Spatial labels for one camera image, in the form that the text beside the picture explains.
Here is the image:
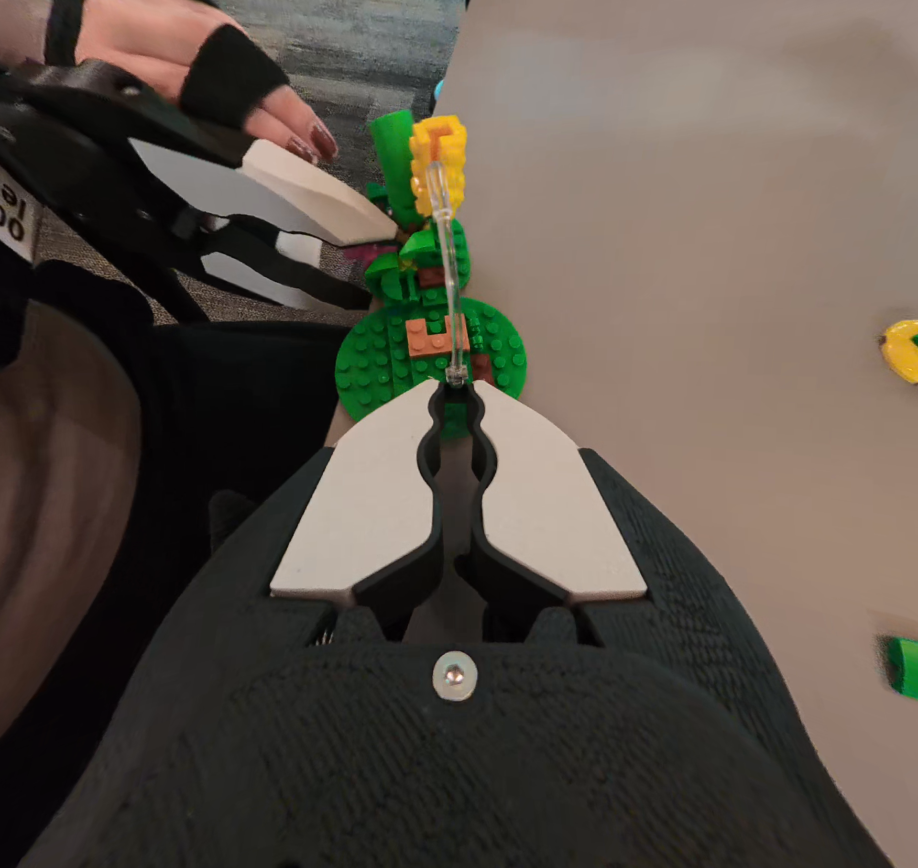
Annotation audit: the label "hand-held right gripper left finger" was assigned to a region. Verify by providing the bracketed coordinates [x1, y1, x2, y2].
[270, 379, 447, 602]

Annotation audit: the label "clear curved toy tube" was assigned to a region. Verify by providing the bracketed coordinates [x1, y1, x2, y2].
[425, 159, 470, 385]

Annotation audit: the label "person's black trousers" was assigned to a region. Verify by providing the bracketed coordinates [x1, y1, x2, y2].
[0, 244, 352, 868]

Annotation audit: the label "person's grey sweater torso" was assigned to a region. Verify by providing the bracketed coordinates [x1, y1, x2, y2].
[0, 300, 144, 740]

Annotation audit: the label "person's left hand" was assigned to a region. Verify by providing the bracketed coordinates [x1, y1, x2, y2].
[74, 0, 339, 167]

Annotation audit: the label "toy brick plant model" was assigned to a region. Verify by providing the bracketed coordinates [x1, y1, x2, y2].
[333, 109, 529, 442]

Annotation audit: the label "green toy tile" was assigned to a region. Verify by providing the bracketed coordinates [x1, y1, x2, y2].
[884, 635, 918, 702]

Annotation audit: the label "small yellow green toy model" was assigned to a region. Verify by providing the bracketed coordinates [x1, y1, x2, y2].
[878, 319, 918, 385]

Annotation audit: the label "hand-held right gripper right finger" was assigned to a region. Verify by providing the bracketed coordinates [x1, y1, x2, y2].
[459, 379, 648, 605]

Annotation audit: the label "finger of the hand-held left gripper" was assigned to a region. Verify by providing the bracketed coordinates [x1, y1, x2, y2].
[199, 226, 375, 313]
[129, 138, 400, 248]

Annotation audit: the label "person's left forearm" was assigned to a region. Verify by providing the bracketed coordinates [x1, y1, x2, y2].
[0, 0, 55, 69]

